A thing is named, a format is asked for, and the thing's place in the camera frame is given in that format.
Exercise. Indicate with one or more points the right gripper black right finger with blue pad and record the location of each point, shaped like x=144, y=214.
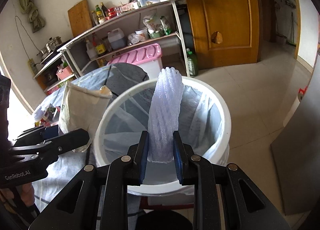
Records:
x=194, y=170

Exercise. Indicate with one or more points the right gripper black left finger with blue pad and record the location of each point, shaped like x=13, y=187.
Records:
x=128, y=170

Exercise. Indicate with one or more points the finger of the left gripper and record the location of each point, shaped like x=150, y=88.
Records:
x=64, y=143
x=37, y=135

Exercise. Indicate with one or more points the white foam net sleeve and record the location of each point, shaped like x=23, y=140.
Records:
x=164, y=114

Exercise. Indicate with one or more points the white round trash bin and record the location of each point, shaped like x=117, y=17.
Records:
x=222, y=119

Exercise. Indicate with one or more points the person's left hand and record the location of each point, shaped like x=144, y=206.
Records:
x=27, y=194

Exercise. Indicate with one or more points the translucent white bin liner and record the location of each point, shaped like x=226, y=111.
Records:
x=200, y=114

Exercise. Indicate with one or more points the beige paper bag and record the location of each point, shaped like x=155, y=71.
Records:
x=82, y=108

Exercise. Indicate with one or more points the pink plastic basket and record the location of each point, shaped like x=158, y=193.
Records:
x=64, y=73

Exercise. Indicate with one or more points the white power strip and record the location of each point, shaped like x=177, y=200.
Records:
x=32, y=66

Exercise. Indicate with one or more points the blue grey table cloth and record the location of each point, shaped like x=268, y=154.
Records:
x=118, y=78

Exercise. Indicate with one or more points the stainless steel pot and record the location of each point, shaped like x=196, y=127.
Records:
x=50, y=46

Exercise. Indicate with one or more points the grey cabinet side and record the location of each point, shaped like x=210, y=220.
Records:
x=296, y=153

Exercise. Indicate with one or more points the oil bottle yellow label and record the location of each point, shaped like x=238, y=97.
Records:
x=98, y=45

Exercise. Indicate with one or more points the green plastic bottle on floor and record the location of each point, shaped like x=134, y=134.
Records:
x=192, y=63

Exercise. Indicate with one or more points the pink lid storage box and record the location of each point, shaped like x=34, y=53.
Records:
x=147, y=58

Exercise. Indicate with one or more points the white jug dark liquid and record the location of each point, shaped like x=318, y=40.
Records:
x=117, y=39

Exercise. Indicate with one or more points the wooden cutting board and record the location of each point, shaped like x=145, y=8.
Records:
x=80, y=18

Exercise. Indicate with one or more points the hanging green cloth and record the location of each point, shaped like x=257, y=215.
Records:
x=35, y=20

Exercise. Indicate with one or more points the white plastic tub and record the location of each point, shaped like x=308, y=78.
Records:
x=143, y=32

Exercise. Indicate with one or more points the white green snack bags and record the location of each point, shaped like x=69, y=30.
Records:
x=157, y=26

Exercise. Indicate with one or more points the brown wooden door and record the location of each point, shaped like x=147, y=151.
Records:
x=225, y=32

